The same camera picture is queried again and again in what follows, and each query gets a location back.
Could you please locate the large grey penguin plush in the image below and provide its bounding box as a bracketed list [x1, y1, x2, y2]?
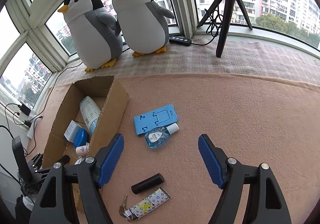
[57, 0, 123, 72]

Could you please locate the black inline remote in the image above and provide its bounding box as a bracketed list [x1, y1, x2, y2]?
[169, 36, 191, 46]

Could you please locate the white power adapter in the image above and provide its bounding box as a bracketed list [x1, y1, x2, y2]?
[63, 120, 81, 143]

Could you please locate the white lotion tube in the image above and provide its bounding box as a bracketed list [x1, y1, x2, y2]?
[80, 96, 101, 135]

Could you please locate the colourful patterned key pouch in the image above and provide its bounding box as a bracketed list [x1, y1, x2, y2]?
[119, 188, 170, 222]

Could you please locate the black cylinder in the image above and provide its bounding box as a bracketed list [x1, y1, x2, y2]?
[131, 173, 165, 195]

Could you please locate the pink small bottle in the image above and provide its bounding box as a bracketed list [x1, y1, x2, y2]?
[75, 143, 89, 157]

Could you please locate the tripod black cable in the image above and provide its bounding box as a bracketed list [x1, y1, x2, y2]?
[191, 0, 225, 46]

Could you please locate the blue phone stand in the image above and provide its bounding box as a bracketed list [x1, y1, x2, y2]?
[133, 104, 178, 136]

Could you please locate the blue round case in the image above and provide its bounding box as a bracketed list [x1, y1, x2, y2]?
[73, 128, 88, 148]

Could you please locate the brown cardboard box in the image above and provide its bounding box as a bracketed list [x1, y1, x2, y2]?
[41, 75, 130, 212]

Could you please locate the clear blue sanitizer bottle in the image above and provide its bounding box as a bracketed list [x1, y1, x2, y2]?
[144, 123, 179, 149]

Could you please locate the small grey penguin plush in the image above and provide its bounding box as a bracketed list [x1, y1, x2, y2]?
[112, 0, 175, 57]

